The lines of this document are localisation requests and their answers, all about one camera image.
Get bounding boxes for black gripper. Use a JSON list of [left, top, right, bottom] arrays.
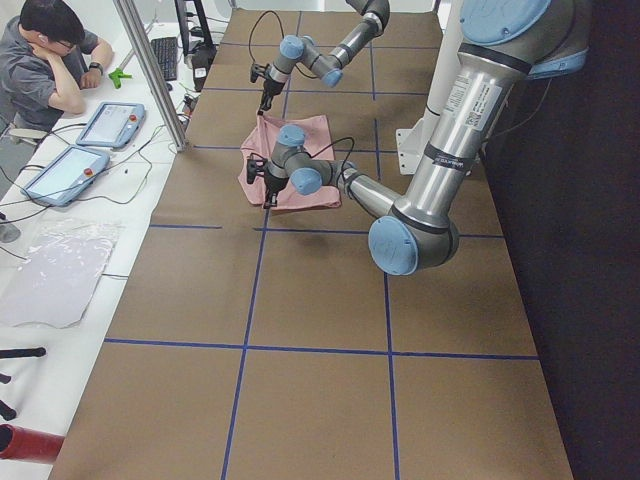
[[257, 76, 284, 116], [263, 171, 288, 209]]

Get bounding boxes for pink Snoopy t-shirt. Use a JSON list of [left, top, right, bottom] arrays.
[[238, 115, 341, 211]]

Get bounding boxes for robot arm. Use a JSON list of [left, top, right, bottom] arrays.
[[250, 0, 391, 115], [246, 1, 592, 275]]

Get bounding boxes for black device on desk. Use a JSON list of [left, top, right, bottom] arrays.
[[188, 43, 217, 92]]

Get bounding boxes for black keyboard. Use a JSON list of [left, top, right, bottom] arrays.
[[150, 37, 178, 81]]

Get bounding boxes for green handheld tool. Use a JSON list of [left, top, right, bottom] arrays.
[[108, 68, 132, 89]]

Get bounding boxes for far blue teach pendant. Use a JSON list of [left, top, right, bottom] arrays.
[[76, 102, 146, 149]]

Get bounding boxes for blue teach pendant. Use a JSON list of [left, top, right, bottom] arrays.
[[21, 146, 110, 207], [76, 102, 146, 149]]

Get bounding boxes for near blue teach pendant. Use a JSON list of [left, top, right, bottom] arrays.
[[21, 146, 110, 207]]

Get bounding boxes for seated person grey shirt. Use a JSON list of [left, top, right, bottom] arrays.
[[1, 0, 114, 131]]

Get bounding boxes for clear plastic bag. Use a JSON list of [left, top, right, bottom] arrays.
[[1, 218, 124, 329]]

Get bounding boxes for black tripod legs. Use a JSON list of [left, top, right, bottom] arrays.
[[1, 346, 47, 421]]

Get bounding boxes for red cylinder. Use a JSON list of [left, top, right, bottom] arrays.
[[1, 424, 65, 464]]

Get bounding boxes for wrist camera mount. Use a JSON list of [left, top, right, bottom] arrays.
[[250, 62, 270, 83], [246, 154, 268, 184]]

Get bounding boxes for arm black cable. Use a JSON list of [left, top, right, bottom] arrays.
[[314, 138, 357, 196], [247, 10, 306, 76]]

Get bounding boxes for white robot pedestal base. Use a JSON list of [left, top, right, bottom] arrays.
[[396, 0, 463, 175]]

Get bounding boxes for aluminium frame post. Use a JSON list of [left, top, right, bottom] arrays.
[[113, 0, 187, 152]]

